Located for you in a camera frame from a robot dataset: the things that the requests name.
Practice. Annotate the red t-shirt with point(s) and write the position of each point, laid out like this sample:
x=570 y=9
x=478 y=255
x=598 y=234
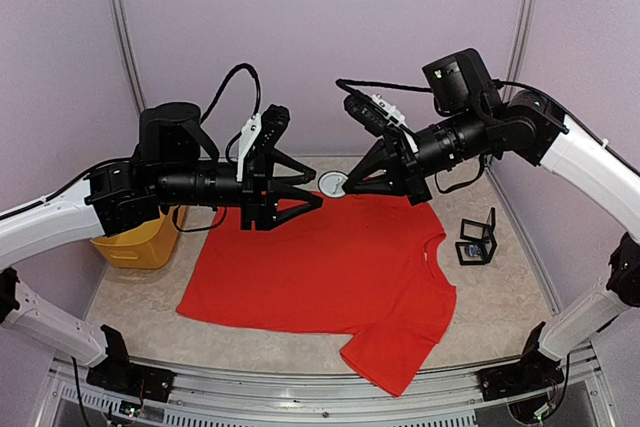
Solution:
x=365 y=267

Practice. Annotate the aluminium frame post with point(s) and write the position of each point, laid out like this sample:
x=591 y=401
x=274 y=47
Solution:
x=522 y=32
x=126 y=51

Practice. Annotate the white round brooch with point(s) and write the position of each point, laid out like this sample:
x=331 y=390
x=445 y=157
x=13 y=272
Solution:
x=331 y=184

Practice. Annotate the left aluminium frame post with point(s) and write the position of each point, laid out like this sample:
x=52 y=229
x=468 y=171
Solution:
x=126 y=51

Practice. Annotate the right aluminium frame post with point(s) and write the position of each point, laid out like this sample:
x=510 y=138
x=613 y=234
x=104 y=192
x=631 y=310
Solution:
x=522 y=32

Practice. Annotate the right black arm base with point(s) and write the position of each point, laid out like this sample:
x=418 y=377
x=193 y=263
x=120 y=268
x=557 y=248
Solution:
x=532 y=371

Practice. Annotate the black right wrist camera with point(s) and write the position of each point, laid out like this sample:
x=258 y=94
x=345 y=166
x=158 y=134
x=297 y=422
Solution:
x=377 y=115

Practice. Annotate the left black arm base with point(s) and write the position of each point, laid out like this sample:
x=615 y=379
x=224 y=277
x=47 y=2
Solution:
x=118 y=373

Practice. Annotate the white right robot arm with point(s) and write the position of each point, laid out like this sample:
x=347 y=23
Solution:
x=533 y=125

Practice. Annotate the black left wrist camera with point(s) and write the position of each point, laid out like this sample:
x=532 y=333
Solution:
x=260 y=133

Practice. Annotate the rear black display box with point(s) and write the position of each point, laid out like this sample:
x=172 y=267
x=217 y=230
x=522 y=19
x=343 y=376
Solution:
x=471 y=230

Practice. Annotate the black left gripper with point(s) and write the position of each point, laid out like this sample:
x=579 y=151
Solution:
x=257 y=177

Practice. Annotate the aluminium front rail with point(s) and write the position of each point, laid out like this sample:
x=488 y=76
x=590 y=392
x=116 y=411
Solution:
x=202 y=396

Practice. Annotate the black display box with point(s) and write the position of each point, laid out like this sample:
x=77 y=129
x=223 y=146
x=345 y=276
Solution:
x=471 y=230
x=489 y=248

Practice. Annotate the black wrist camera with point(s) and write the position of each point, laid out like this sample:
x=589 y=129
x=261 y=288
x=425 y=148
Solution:
x=377 y=115
x=260 y=133

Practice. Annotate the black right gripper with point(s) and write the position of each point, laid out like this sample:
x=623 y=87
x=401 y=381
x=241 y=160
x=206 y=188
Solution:
x=386 y=154

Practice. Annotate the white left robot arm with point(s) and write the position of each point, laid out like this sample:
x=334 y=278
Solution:
x=175 y=163

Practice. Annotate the front black display box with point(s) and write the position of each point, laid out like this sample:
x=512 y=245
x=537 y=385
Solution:
x=489 y=248

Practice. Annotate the yellow plastic basket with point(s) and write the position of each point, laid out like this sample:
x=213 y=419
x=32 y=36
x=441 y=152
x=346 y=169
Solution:
x=147 y=247

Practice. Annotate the blue brooch in front box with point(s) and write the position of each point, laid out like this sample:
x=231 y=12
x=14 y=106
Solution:
x=473 y=251

